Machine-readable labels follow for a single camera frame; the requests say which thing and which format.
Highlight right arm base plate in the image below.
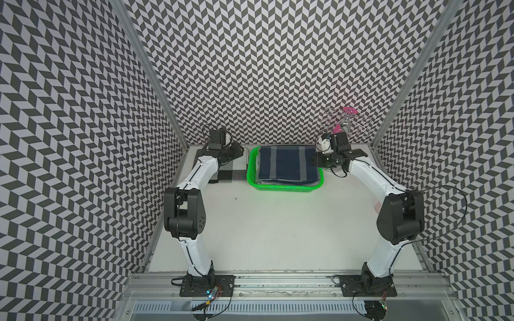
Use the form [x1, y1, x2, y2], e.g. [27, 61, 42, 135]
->
[340, 274, 398, 298]

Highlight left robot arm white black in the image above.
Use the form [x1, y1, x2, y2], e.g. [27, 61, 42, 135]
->
[163, 143, 244, 285]

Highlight aluminium front rail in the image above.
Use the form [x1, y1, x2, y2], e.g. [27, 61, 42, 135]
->
[120, 270, 457, 300]

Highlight black grey block scarf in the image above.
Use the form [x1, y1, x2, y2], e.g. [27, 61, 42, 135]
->
[192, 148, 248, 189]

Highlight pink plastic cup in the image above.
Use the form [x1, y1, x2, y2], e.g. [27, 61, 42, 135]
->
[374, 202, 382, 213]

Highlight green plastic basket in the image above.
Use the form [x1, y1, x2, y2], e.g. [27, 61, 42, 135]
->
[246, 147, 325, 193]

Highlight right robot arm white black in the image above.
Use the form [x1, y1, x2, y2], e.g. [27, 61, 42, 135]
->
[312, 149, 424, 284]

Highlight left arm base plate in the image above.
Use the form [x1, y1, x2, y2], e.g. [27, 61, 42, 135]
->
[179, 275, 235, 298]

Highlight navy striped scarf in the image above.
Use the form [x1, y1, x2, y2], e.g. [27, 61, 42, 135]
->
[256, 145, 321, 186]

